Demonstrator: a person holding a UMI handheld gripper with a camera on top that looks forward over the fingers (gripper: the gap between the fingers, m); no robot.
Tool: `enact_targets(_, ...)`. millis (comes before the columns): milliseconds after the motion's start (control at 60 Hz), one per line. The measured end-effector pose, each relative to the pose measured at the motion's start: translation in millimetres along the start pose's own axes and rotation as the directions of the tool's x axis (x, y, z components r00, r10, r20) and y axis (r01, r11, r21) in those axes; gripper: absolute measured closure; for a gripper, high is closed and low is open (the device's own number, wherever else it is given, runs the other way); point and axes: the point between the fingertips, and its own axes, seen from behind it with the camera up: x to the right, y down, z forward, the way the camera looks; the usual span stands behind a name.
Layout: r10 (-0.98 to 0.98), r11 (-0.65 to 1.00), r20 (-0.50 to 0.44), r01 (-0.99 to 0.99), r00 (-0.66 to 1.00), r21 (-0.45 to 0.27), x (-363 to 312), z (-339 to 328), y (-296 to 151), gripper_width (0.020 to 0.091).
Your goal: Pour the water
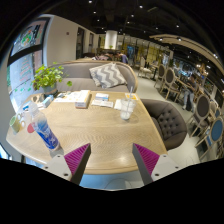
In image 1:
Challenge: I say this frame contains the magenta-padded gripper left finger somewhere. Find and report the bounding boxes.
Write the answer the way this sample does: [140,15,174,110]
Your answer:
[41,143,92,186]

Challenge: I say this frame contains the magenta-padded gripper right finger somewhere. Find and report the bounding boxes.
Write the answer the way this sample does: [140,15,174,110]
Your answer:
[132,143,183,186]

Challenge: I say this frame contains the clear blue-labelled drink bottle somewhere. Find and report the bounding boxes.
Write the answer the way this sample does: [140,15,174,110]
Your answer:
[28,101,61,152]

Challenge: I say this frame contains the dark grey tufted armchair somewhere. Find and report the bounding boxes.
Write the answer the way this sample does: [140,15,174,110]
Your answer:
[140,98,188,151]

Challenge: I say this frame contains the flat round red coaster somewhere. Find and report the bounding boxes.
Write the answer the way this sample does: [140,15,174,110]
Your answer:
[26,122,36,134]

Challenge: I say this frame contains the white cardboard box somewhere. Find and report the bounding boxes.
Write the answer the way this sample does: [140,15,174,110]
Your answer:
[74,89,92,110]

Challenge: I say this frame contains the small light blue box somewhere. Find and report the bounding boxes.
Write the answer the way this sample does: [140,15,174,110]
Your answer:
[42,94,55,109]

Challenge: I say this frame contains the small yellow card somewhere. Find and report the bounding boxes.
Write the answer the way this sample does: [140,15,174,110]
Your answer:
[124,92,139,101]

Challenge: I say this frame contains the small blue white pack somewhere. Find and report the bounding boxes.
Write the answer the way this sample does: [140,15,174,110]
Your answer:
[95,92,110,101]

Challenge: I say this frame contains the light green mug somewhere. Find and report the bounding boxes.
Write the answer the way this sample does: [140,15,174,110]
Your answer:
[8,113,26,135]

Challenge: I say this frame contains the group of round-backed dining chairs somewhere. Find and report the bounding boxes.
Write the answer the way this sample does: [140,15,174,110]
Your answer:
[138,56,224,162]

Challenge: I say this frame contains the person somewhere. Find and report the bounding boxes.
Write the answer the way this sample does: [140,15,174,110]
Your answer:
[182,74,199,111]
[94,53,111,62]
[116,51,130,65]

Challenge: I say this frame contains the green potted plant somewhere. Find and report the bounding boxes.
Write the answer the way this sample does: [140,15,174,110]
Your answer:
[32,63,73,96]

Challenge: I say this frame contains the grey curved sofa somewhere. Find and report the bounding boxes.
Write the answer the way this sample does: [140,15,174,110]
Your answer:
[53,59,139,94]

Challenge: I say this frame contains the grey white zigzag cushion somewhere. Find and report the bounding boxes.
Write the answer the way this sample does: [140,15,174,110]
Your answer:
[88,63,128,90]

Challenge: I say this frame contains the window with festive decals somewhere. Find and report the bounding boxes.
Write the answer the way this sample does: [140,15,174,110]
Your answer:
[6,16,52,112]

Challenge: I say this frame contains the white round pillar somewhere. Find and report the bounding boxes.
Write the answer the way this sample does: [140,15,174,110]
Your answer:
[104,30,119,51]

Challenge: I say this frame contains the group of ceiling spotlights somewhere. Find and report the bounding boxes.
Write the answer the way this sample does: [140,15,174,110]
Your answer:
[86,0,221,61]

